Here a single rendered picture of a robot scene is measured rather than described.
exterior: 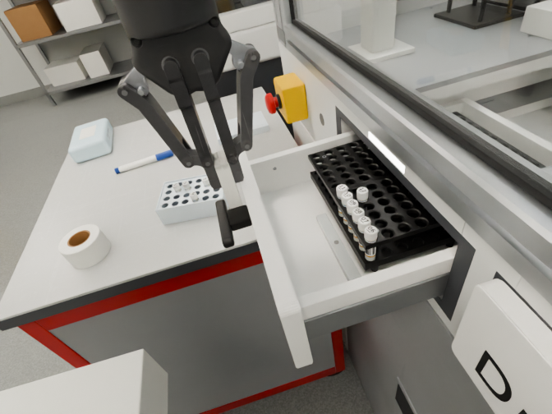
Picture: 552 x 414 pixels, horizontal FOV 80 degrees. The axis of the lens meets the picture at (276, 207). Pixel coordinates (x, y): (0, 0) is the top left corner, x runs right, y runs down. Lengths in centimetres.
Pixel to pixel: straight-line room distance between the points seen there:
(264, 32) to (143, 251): 77
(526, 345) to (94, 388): 38
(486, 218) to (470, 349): 12
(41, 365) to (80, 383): 128
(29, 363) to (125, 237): 115
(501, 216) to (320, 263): 21
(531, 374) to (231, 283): 48
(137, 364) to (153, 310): 28
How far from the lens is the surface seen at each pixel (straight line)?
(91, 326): 72
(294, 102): 65
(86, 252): 64
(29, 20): 430
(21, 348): 183
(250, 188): 37
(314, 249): 42
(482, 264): 31
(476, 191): 28
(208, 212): 61
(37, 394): 46
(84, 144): 97
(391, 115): 35
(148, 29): 29
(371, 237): 33
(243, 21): 111
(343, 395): 121
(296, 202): 48
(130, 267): 61
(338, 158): 45
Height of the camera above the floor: 115
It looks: 41 degrees down
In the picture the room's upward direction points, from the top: 13 degrees counter-clockwise
